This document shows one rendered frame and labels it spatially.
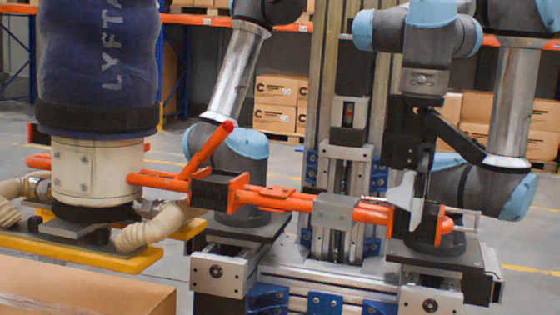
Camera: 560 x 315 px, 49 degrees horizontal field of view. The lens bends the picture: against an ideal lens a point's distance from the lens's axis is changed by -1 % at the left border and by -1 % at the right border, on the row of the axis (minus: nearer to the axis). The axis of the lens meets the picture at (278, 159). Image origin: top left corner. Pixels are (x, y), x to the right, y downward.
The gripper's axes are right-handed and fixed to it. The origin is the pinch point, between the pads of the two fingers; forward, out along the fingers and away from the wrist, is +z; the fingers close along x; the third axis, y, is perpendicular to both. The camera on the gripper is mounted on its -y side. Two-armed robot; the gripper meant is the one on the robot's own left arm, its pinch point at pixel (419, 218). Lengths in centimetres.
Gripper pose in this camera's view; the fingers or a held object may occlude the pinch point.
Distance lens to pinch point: 105.5
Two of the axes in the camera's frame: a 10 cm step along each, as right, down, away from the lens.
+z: -0.8, 9.8, 2.1
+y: -9.5, -1.3, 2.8
